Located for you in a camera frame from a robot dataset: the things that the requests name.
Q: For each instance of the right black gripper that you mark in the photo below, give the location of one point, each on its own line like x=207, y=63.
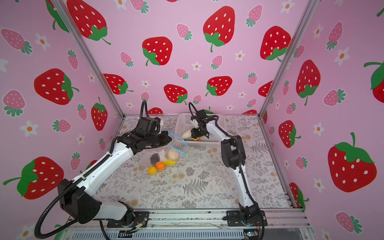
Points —
x=195, y=133

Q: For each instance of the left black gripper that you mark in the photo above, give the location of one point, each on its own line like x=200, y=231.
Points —
x=164, y=135

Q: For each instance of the white toy radish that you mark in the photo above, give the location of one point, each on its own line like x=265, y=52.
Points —
x=187, y=135

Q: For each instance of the dark brown toy fruit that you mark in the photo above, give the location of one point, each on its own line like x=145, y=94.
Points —
x=154, y=159

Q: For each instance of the clear zip top bag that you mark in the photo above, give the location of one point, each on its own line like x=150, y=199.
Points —
x=177, y=143

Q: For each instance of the beige toy potato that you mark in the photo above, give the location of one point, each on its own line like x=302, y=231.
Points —
x=172, y=154

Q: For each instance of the orange toy tangerine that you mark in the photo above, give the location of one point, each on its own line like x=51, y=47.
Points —
x=160, y=166

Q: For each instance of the yellow toy lemon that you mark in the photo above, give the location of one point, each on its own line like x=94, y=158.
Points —
x=152, y=170

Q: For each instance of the yellow toy banana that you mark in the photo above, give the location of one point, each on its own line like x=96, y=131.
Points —
x=169, y=162

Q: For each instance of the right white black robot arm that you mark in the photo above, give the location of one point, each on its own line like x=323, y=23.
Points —
x=234, y=157

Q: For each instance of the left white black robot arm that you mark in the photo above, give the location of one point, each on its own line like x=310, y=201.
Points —
x=76, y=197

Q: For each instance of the left aluminium corner post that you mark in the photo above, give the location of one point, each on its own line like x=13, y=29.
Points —
x=79, y=40

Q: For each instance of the aluminium corner post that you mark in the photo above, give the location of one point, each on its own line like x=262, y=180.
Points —
x=79, y=40
x=300, y=30

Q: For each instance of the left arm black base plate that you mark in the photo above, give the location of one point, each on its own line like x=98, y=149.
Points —
x=131, y=220

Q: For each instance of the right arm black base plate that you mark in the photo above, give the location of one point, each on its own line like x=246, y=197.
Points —
x=239, y=219

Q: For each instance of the aluminium front rail frame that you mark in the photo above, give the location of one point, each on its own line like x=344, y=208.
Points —
x=200, y=224

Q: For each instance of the right aluminium corner post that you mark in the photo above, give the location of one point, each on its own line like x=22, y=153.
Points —
x=300, y=30

